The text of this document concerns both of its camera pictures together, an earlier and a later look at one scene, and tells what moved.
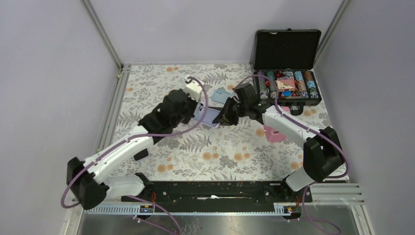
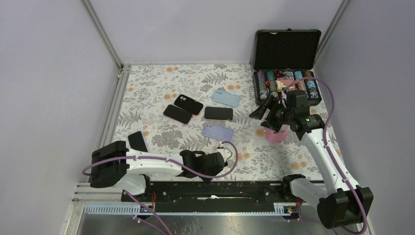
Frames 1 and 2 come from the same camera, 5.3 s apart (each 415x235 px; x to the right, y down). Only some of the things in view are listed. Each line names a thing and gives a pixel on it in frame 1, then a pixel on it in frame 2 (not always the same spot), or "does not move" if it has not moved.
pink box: [273, 135] does not move
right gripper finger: [223, 116] -> [259, 113]
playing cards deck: [285, 85] does not move
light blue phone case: [220, 96] does not move
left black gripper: [194, 105] -> [206, 179]
